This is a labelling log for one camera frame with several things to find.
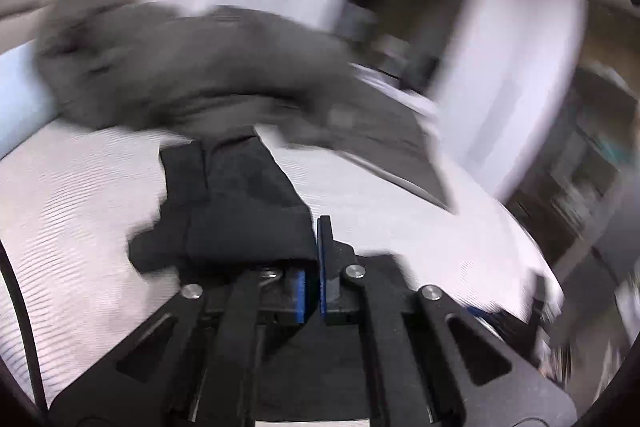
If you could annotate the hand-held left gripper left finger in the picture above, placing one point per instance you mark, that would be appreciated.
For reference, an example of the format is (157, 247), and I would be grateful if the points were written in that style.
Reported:
(300, 298)

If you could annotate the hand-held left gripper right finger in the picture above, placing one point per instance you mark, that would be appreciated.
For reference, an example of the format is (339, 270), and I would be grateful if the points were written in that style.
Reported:
(323, 267)

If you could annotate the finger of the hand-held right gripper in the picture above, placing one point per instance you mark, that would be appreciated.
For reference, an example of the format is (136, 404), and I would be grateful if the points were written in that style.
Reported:
(487, 313)

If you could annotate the black pants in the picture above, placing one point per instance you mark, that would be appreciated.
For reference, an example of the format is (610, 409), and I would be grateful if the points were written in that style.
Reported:
(240, 217)

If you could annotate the dark cabinet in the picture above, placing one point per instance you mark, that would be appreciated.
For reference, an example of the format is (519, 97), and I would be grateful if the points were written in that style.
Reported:
(580, 157)

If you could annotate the white mesh-pattern mattress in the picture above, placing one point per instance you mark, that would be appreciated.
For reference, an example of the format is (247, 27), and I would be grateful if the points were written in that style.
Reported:
(75, 207)

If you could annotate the dark grey duvet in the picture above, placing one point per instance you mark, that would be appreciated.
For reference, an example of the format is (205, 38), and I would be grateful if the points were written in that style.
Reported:
(200, 57)

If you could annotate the light blue pillow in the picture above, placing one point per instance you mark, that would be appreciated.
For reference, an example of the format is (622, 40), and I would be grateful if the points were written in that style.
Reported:
(17, 102)

